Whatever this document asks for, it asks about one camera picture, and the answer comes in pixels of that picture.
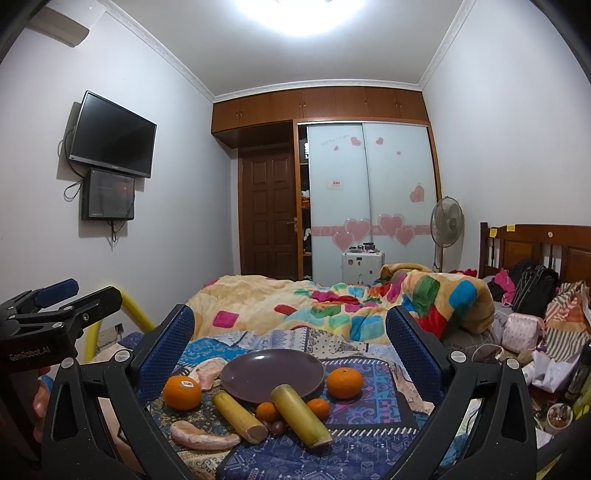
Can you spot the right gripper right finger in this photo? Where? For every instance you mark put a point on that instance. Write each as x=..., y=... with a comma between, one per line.
x=502, y=443

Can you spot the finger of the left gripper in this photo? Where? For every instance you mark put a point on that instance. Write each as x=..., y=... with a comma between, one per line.
x=44, y=297
x=89, y=309

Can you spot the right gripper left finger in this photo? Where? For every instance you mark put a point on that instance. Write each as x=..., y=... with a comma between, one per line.
x=97, y=425

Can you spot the pink pomelo segment front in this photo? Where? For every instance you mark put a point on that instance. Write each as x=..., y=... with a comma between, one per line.
x=191, y=437

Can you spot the pink pomelo segment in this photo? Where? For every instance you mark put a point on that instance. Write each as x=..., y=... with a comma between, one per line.
x=207, y=372
x=191, y=437

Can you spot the large orange with sticker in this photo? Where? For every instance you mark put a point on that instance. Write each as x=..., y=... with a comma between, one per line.
x=181, y=393

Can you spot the yellow sugarcane piece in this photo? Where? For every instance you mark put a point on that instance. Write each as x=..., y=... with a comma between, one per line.
x=311, y=431
x=245, y=424

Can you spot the person's left hand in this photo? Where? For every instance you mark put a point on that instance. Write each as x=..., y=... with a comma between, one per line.
x=40, y=406

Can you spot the pink quilted bag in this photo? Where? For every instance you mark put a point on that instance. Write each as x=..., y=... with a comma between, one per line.
x=522, y=332

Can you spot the striped cloth bag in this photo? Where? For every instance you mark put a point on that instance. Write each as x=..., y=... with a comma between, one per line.
x=567, y=322

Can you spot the pink pomelo segment back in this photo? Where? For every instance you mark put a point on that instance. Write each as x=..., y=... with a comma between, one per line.
x=207, y=372

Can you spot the black backpack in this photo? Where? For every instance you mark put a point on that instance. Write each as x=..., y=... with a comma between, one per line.
x=535, y=287

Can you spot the large orange right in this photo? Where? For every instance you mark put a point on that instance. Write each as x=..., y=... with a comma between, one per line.
x=344, y=383

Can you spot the purple round plate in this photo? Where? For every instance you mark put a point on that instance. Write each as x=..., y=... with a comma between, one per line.
x=251, y=377

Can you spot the small tangerine right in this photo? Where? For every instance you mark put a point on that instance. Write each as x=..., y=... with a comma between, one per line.
x=320, y=407

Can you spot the small tangerine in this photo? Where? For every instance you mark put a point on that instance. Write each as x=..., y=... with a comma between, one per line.
x=320, y=407
x=267, y=412

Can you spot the small tangerine left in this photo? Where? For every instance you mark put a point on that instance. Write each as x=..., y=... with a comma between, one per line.
x=267, y=412

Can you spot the small dark red grape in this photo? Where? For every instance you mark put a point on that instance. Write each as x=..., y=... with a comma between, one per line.
x=277, y=428

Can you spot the blue patterned patchwork cloth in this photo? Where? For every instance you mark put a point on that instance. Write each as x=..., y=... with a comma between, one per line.
x=370, y=432

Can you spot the wooden bed headboard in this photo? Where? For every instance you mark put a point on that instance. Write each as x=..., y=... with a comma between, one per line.
x=563, y=248

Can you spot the standing electric fan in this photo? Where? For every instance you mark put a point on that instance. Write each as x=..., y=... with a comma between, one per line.
x=446, y=227

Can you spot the white small cabinet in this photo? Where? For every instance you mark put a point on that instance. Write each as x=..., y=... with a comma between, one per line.
x=361, y=264

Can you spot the colourful squares yellow quilt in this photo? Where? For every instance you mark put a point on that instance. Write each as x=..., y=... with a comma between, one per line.
x=439, y=302

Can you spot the brown wooden door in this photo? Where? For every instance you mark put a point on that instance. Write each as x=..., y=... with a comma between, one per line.
x=267, y=212

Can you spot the white air conditioner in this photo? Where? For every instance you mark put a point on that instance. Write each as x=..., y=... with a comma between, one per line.
x=67, y=21

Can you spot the wardrobe with heart stickers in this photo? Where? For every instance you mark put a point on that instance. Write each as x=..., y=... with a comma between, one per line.
x=365, y=167

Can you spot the yellow foam padded rail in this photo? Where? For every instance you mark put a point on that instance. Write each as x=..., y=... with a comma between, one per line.
x=133, y=312

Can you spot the small black wall monitor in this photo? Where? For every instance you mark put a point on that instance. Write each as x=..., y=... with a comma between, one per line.
x=107, y=196

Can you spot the black wall television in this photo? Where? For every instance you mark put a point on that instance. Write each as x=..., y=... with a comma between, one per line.
x=110, y=136

